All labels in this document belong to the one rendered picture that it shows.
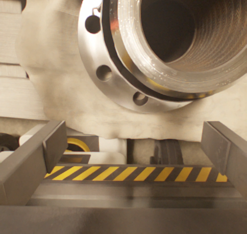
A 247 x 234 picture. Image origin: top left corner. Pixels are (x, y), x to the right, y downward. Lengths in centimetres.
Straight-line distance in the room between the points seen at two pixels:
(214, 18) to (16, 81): 38
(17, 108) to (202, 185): 39
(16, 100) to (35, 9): 19
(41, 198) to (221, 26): 29
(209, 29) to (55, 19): 24
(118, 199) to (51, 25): 29
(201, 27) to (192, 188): 20
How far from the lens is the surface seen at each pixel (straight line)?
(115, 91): 32
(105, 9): 18
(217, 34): 19
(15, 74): 47
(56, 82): 39
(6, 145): 63
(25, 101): 44
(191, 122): 41
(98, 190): 26
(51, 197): 29
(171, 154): 44
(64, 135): 16
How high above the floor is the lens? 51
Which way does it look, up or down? 73 degrees down
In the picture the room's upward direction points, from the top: 175 degrees counter-clockwise
